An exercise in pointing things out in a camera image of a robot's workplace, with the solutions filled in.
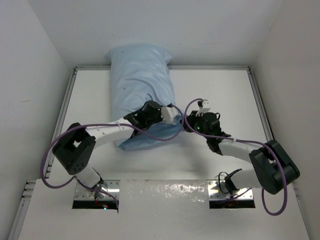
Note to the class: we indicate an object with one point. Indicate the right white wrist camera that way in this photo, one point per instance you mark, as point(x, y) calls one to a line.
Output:
point(204, 107)

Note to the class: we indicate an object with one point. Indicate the aluminium table frame rail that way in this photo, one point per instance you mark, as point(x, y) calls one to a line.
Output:
point(163, 190)

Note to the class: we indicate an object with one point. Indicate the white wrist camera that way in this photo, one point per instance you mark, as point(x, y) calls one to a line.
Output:
point(169, 114)
point(204, 107)

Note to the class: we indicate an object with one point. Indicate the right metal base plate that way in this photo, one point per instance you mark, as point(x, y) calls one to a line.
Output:
point(215, 194)

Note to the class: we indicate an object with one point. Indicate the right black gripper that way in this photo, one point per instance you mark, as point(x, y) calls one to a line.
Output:
point(192, 118)

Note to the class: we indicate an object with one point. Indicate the light blue pillowcase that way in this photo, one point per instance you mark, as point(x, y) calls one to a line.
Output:
point(139, 73)

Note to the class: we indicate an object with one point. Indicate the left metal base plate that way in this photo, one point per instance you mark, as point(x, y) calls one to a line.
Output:
point(110, 186)

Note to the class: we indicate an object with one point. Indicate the metal base plate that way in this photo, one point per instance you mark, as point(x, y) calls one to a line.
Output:
point(215, 194)
point(110, 186)

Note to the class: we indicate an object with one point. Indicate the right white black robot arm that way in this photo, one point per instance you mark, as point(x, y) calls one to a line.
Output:
point(272, 166)

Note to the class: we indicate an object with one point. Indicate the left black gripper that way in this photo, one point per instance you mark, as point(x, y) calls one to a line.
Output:
point(159, 117)

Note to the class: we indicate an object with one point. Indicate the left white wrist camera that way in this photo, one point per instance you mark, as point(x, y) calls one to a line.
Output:
point(169, 114)

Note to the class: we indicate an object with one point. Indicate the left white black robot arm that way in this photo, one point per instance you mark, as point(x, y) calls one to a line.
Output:
point(75, 148)

